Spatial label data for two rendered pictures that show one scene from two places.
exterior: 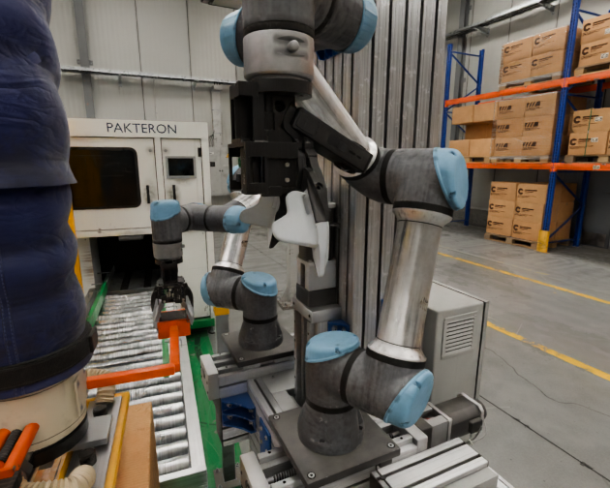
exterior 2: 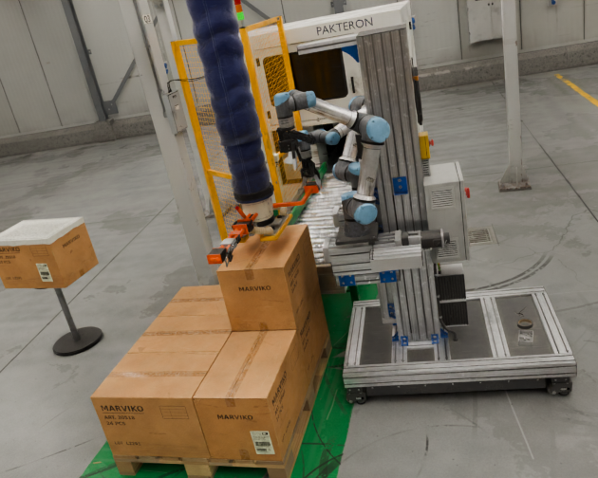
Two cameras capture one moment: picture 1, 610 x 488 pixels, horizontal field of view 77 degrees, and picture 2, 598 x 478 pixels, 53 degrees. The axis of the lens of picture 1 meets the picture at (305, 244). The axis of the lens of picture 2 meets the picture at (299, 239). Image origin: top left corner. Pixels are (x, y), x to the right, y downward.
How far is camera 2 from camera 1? 2.52 m
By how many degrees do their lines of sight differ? 38
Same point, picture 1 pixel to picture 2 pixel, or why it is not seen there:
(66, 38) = not seen: outside the picture
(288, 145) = (287, 141)
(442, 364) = (433, 213)
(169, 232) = (303, 146)
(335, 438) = (350, 230)
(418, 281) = (365, 170)
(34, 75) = (247, 109)
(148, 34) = not seen: outside the picture
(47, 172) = (252, 137)
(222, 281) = (341, 167)
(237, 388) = not seen: hidden behind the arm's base
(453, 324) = (436, 192)
